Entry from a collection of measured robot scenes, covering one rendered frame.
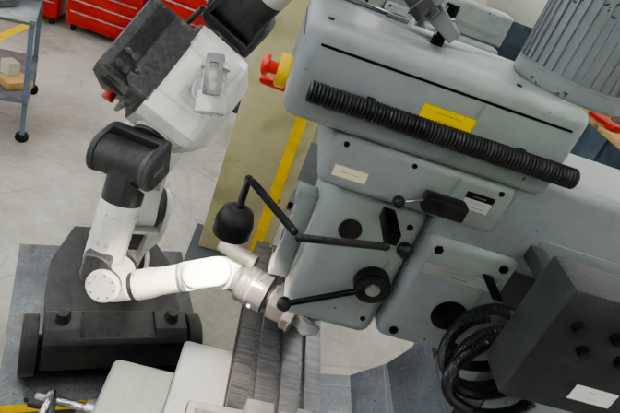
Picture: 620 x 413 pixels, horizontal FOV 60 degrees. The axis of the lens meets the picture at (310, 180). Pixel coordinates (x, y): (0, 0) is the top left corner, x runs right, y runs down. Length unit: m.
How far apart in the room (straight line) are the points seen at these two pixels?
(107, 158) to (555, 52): 0.89
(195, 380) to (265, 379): 0.18
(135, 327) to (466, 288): 1.26
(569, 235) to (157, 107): 0.87
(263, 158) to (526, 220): 2.10
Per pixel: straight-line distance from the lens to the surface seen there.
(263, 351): 1.50
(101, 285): 1.30
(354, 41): 0.81
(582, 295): 0.79
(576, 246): 1.09
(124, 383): 1.61
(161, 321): 2.01
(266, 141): 2.91
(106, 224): 1.27
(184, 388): 1.47
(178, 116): 1.24
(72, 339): 1.95
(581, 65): 0.96
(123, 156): 1.22
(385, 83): 0.83
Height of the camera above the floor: 2.04
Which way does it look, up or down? 27 degrees down
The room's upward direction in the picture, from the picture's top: 21 degrees clockwise
